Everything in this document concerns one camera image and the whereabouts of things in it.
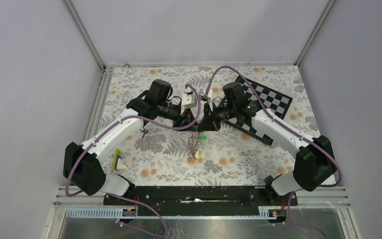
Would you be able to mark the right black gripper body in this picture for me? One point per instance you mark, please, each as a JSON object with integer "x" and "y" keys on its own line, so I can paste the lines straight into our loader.
{"x": 215, "y": 116}

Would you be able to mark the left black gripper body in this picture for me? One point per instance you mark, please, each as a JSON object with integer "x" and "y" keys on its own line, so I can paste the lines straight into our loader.
{"x": 179, "y": 121}

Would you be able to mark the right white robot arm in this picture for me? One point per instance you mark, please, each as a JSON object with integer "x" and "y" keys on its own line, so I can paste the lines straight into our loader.
{"x": 314, "y": 159}

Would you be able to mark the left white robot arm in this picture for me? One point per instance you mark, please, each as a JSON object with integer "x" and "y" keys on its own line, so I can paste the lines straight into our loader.
{"x": 83, "y": 162}

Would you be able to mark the small key with carabiner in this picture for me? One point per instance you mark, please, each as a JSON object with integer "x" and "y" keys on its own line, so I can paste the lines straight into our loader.
{"x": 144, "y": 132}

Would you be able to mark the floral tablecloth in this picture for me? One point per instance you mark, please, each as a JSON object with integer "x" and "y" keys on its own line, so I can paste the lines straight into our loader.
{"x": 229, "y": 156}

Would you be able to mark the black white chessboard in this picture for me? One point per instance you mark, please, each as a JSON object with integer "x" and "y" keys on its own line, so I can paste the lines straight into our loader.
{"x": 274, "y": 100}

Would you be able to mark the yellow white wedge block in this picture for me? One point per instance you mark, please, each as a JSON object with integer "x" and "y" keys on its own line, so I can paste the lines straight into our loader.
{"x": 117, "y": 164}

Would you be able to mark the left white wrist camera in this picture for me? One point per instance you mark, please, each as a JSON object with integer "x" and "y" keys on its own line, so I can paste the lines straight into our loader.
{"x": 188, "y": 101}

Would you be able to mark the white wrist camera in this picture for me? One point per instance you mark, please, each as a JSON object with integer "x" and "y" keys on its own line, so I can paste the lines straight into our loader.
{"x": 188, "y": 101}
{"x": 207, "y": 94}

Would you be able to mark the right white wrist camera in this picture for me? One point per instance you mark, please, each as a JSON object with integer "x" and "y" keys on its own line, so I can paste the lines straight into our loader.
{"x": 207, "y": 94}

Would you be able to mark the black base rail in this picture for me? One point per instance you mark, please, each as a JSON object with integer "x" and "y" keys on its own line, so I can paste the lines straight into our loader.
{"x": 198, "y": 201}

